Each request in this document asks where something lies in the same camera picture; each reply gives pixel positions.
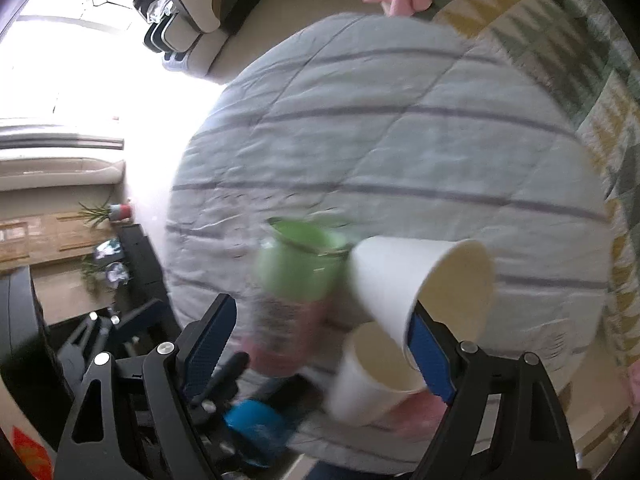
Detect white paper cup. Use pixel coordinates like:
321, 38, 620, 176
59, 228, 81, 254
324, 322, 425, 427
347, 236, 496, 351

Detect pink label cup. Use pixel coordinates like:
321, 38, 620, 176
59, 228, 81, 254
387, 390, 447, 441

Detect blue black cup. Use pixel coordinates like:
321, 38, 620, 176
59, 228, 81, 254
224, 400, 293, 468

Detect black tv cabinet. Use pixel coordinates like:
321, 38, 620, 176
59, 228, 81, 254
116, 224, 169, 309

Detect potted plant red pot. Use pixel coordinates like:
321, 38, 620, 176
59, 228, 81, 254
78, 203, 134, 226

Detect grey striped quilted tablecloth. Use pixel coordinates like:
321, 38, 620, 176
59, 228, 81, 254
160, 12, 615, 476

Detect triangle pattern sofa cover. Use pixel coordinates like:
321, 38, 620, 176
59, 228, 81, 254
427, 0, 639, 406

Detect white massage chair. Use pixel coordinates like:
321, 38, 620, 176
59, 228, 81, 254
134, 0, 250, 78

